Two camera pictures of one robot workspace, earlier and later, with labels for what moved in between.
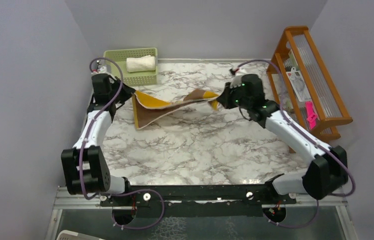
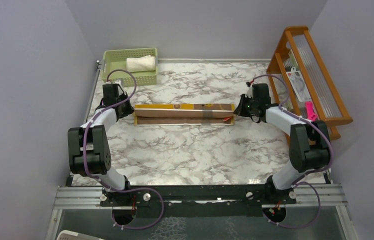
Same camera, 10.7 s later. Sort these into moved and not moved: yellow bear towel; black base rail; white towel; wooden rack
Moved: yellow bear towel
Not moved: white towel; wooden rack; black base rail
